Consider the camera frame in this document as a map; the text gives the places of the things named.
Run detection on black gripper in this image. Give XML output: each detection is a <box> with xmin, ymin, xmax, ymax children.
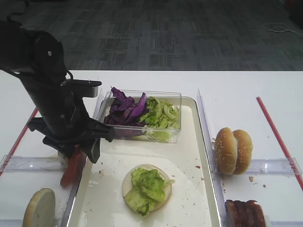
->
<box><xmin>27</xmin><ymin>99</ymin><xmax>115</xmax><ymax>164</ymax></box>

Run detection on red tomato slice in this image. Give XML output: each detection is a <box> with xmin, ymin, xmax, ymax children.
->
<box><xmin>60</xmin><ymin>145</ymin><xmax>86</xmax><ymax>188</ymax></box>

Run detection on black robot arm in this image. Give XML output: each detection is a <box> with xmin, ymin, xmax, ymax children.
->
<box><xmin>0</xmin><ymin>21</ymin><xmax>115</xmax><ymax>163</ymax></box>

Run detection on green lettuce in container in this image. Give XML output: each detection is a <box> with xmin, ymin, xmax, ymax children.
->
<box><xmin>139</xmin><ymin>96</ymin><xmax>180</xmax><ymax>129</ymax></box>

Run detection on lettuce on bun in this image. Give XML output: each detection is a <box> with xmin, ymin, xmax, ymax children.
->
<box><xmin>123</xmin><ymin>166</ymin><xmax>176</xmax><ymax>217</ymax></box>

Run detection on grilled meat patty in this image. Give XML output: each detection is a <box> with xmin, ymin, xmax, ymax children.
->
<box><xmin>225</xmin><ymin>200</ymin><xmax>266</xmax><ymax>227</ymax></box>

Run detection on white upper clip block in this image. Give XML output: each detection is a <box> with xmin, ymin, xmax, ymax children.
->
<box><xmin>57</xmin><ymin>152</ymin><xmax>69</xmax><ymax>168</ymax></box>

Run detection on purple cabbage leaves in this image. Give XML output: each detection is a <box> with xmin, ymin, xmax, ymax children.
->
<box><xmin>104</xmin><ymin>87</ymin><xmax>149</xmax><ymax>127</ymax></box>

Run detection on clear upper left divider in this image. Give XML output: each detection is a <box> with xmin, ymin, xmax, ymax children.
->
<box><xmin>0</xmin><ymin>155</ymin><xmax>67</xmax><ymax>172</ymax></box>

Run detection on clear divider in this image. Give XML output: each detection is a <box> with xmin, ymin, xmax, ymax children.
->
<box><xmin>0</xmin><ymin>155</ymin><xmax>67</xmax><ymax>172</ymax></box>
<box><xmin>244</xmin><ymin>158</ymin><xmax>303</xmax><ymax>176</ymax></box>
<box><xmin>52</xmin><ymin>218</ymin><xmax>68</xmax><ymax>227</ymax></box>

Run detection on bottom bun on tray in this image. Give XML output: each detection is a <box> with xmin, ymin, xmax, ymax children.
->
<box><xmin>122</xmin><ymin>164</ymin><xmax>172</xmax><ymax>212</ymax></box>

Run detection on clear plastic salad container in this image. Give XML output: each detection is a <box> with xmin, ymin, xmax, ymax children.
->
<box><xmin>97</xmin><ymin>87</ymin><xmax>181</xmax><ymax>143</ymax></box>

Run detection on white metal tray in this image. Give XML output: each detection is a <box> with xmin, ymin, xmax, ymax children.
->
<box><xmin>68</xmin><ymin>97</ymin><xmax>220</xmax><ymax>227</ymax></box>

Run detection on red left plastic strip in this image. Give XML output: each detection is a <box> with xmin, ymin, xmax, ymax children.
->
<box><xmin>0</xmin><ymin>108</ymin><xmax>38</xmax><ymax>176</ymax></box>

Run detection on red plastic strip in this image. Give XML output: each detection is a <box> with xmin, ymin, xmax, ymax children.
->
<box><xmin>256</xmin><ymin>96</ymin><xmax>303</xmax><ymax>189</ymax></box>
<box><xmin>0</xmin><ymin>108</ymin><xmax>38</xmax><ymax>176</ymax></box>

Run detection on clear lower left divider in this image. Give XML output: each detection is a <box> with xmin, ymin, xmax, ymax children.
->
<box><xmin>52</xmin><ymin>218</ymin><xmax>68</xmax><ymax>227</ymax></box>

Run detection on sesame bun left half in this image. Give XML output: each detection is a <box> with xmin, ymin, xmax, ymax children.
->
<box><xmin>214</xmin><ymin>127</ymin><xmax>238</xmax><ymax>175</ymax></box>

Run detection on sesame bun half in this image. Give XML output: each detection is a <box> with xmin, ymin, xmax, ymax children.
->
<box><xmin>233</xmin><ymin>130</ymin><xmax>253</xmax><ymax>175</ymax></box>
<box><xmin>214</xmin><ymin>127</ymin><xmax>238</xmax><ymax>175</ymax></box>

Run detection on sesame bun right half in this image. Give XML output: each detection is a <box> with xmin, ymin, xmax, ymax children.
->
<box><xmin>233</xmin><ymin>130</ymin><xmax>253</xmax><ymax>175</ymax></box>

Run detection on clear right divider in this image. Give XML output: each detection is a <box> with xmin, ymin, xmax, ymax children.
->
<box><xmin>244</xmin><ymin>158</ymin><xmax>303</xmax><ymax>176</ymax></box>

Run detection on red right plastic strip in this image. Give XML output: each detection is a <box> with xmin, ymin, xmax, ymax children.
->
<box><xmin>256</xmin><ymin>96</ymin><xmax>303</xmax><ymax>189</ymax></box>

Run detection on clear left long rail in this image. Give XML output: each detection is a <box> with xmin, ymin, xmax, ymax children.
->
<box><xmin>56</xmin><ymin>88</ymin><xmax>104</xmax><ymax>227</ymax></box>

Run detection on clear long rail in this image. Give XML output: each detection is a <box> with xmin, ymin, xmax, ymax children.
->
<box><xmin>56</xmin><ymin>88</ymin><xmax>104</xmax><ymax>227</ymax></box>
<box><xmin>196</xmin><ymin>89</ymin><xmax>230</xmax><ymax>227</ymax></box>

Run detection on clear right long rail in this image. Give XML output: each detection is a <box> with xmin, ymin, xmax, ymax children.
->
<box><xmin>196</xmin><ymin>89</ymin><xmax>230</xmax><ymax>227</ymax></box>

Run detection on white cable on floor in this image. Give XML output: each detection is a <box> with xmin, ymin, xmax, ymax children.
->
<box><xmin>264</xmin><ymin>23</ymin><xmax>303</xmax><ymax>37</ymax></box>

